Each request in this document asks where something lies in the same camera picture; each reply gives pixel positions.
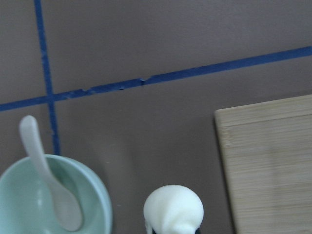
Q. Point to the bamboo cutting board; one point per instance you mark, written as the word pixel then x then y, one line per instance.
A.
pixel 266 152

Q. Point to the translucent white spoon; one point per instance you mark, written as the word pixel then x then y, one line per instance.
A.
pixel 66 207

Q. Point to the light green bowl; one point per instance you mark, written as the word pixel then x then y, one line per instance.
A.
pixel 26 205

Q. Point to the white steamed bun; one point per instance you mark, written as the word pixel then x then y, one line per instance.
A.
pixel 173 209

